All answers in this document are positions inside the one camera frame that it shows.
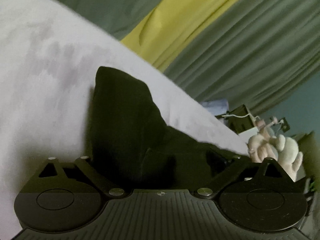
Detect white cable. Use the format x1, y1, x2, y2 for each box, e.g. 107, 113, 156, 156
221, 113, 286, 131

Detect yellow curtain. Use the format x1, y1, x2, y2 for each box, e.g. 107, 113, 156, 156
121, 0, 238, 72

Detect blue cloth item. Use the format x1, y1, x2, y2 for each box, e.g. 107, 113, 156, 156
201, 99, 229, 116

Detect black pants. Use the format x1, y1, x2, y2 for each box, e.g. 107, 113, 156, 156
85, 65, 253, 193

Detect grey-green curtain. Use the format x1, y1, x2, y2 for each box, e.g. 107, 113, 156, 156
57, 0, 319, 114

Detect cream plush toy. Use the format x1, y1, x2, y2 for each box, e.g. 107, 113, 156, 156
247, 118, 303, 181

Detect dark bedside stand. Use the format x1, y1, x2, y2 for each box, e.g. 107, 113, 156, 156
215, 104, 291, 136

